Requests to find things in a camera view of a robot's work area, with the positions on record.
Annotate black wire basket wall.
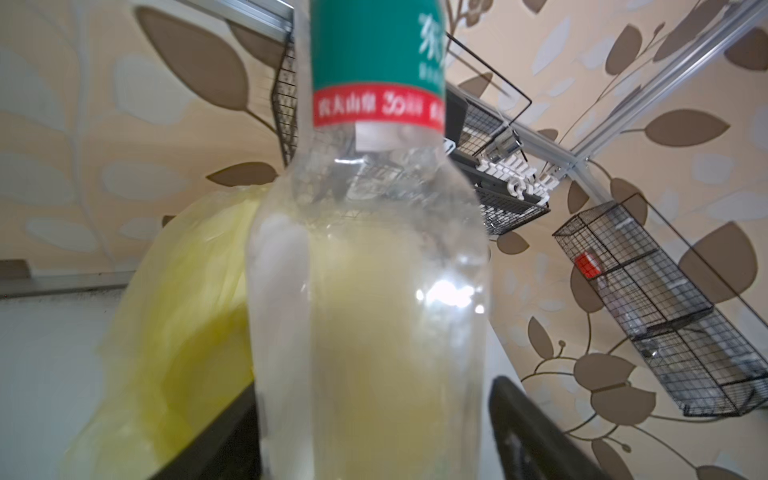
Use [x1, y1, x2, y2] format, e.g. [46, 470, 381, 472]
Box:
[553, 193, 767, 418]
[271, 39, 549, 236]

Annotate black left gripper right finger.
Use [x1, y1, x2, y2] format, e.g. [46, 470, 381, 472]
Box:
[488, 376, 609, 480]

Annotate black wire basket back wall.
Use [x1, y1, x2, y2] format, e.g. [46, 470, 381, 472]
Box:
[271, 39, 549, 236]

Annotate yellow plastic bin liner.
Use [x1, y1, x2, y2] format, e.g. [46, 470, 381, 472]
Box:
[59, 186, 268, 479]

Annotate red cap item in basket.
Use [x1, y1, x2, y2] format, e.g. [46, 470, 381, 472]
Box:
[574, 251, 604, 280]

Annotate clear bottle green red label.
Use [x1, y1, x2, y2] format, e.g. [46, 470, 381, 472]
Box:
[245, 1, 490, 479]

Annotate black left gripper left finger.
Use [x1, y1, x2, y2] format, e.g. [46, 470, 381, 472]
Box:
[152, 383, 262, 480]

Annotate black white tool in basket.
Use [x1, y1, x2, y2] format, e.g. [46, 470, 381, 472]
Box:
[445, 86, 549, 207]

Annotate black wire basket right wall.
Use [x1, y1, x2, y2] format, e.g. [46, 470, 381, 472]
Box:
[553, 193, 767, 418]

